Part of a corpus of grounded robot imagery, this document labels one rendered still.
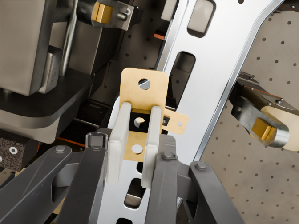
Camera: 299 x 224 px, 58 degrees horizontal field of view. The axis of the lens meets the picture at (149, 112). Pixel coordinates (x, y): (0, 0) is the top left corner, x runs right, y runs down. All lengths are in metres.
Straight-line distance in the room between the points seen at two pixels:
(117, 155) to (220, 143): 0.70
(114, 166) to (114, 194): 0.40
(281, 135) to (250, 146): 0.47
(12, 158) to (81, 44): 0.22
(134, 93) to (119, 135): 0.07
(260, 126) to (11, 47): 0.33
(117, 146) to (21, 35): 0.17
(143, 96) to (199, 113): 0.26
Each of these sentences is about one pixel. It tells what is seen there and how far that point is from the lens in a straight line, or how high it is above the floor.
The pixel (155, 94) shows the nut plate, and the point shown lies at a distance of 0.22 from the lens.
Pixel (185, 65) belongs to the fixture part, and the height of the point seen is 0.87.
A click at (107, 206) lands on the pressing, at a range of 0.59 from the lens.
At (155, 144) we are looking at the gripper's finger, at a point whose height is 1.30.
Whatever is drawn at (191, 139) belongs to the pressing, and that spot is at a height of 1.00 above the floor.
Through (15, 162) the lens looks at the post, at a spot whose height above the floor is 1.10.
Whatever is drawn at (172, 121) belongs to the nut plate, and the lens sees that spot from 0.48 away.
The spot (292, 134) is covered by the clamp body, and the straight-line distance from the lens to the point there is 0.48.
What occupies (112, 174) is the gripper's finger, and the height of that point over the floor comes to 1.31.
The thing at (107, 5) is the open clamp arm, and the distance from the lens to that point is 0.37.
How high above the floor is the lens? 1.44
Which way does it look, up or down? 70 degrees down
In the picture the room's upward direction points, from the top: 171 degrees counter-clockwise
